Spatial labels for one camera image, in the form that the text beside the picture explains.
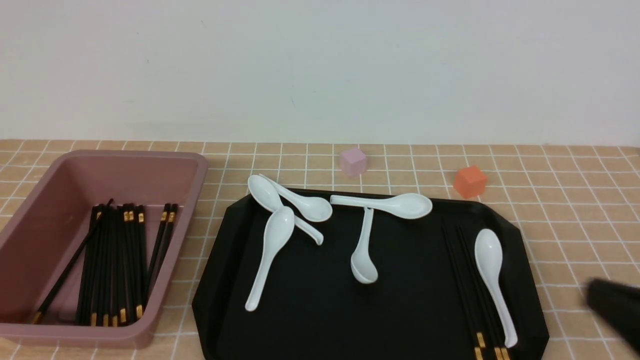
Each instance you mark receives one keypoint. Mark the white ceramic spoon centre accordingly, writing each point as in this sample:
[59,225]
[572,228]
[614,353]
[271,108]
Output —
[361,265]

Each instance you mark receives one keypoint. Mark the diagonal black chopstick in bin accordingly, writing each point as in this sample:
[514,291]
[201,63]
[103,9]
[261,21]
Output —
[50,297]

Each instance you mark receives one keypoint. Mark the white ceramic spoon crossed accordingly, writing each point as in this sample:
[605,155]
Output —
[266,195]

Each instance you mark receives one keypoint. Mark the black plastic tray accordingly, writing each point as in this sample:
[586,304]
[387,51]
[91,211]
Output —
[313,308]

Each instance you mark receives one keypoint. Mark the white ceramic spoon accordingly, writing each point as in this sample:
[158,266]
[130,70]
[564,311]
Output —
[314,209]
[361,265]
[408,206]
[277,232]
[488,254]

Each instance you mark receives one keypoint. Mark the pink cube block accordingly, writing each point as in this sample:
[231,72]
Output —
[353,162]

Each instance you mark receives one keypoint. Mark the orange cube block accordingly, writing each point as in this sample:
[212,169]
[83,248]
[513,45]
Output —
[470,182]

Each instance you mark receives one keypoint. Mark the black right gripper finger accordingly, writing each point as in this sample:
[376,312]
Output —
[618,305]

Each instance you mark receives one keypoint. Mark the pink plastic bin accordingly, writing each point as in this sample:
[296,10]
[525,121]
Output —
[43,234]

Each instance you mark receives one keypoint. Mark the white ceramic spoon top right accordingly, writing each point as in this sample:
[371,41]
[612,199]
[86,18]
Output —
[408,206]

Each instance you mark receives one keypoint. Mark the white ceramic spoon far left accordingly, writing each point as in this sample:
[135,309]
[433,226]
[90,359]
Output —
[277,232]

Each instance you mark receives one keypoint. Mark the white ceramic spoon top left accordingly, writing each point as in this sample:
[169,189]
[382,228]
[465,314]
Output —
[314,209]

